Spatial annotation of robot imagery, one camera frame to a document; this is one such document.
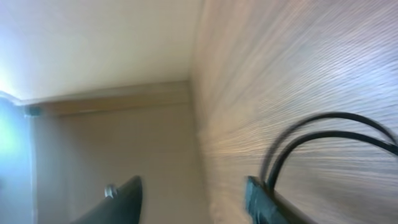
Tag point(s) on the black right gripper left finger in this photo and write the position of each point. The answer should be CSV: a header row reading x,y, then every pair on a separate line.
x,y
123,207

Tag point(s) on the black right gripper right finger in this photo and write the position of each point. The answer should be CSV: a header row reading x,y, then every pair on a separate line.
x,y
265,207

